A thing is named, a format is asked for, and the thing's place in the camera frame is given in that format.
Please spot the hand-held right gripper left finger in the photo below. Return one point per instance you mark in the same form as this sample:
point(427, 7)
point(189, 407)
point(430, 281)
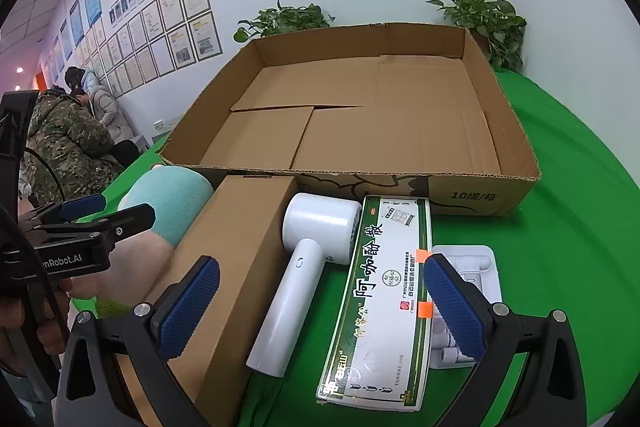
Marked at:
point(190, 307)

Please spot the green and white medicine box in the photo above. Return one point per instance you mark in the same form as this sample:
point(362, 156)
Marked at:
point(380, 297)

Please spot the large cardboard box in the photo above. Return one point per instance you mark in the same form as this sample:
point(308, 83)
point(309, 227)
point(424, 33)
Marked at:
point(400, 107)

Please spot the trailing potted plant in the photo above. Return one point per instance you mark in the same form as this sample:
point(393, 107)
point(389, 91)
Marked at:
point(485, 17)

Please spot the white hair dryer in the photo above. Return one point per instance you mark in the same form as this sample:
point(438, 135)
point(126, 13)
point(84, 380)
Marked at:
point(285, 307)

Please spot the bushy potted plant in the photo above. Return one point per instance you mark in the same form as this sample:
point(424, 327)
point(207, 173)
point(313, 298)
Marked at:
point(285, 19)

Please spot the person's left hand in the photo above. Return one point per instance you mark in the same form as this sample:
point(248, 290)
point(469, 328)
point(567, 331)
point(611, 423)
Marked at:
point(10, 337)

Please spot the green tablecloth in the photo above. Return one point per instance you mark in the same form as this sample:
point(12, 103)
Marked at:
point(575, 257)

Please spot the small brown cardboard box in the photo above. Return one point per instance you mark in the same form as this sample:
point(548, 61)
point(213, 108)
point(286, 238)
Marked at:
point(235, 257)

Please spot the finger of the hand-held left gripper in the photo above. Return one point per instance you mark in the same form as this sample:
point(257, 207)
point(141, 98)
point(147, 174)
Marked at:
point(125, 218)
point(82, 206)

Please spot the white plastic tray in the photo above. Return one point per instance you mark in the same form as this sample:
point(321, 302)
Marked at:
point(475, 259)

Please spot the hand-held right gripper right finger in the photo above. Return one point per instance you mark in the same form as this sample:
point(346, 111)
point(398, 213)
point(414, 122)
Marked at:
point(452, 307)

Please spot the white paper cup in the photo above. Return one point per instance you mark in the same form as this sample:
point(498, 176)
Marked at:
point(160, 125)

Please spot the teal plush toy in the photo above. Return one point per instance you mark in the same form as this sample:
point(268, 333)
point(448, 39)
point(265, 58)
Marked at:
point(170, 202)

